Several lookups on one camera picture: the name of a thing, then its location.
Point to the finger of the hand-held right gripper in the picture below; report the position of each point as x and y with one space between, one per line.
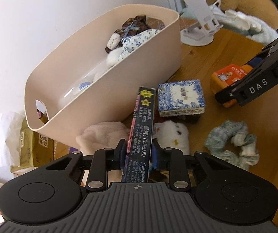
227 93
274 48

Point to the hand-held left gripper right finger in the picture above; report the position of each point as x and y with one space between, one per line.
156 155

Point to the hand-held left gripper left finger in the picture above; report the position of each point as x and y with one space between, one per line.
122 155

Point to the small orange box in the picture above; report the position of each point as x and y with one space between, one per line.
223 77

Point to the long black box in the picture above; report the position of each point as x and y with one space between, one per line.
141 131

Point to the white cat plush hair clip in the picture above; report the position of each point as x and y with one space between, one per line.
175 133

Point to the pink fuzzy cloth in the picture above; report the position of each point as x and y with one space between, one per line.
100 136

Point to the green scrunchie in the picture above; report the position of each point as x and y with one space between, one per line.
216 136

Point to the blue white patterned packet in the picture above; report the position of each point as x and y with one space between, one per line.
180 97

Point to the beige plastic storage bin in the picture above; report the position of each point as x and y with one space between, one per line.
105 97

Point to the clear cotton swab packet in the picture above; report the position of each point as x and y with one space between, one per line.
83 86

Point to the blue floral doll dress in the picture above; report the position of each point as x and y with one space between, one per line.
139 38

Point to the wooden desktop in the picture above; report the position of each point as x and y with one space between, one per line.
262 126

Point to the light blue cloth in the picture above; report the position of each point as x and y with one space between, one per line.
267 32

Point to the white phone stand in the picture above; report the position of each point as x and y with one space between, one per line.
202 9

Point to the gold tissue box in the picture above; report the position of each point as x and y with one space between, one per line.
29 148

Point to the brown lace doll dress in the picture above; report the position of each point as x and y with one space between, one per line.
139 25

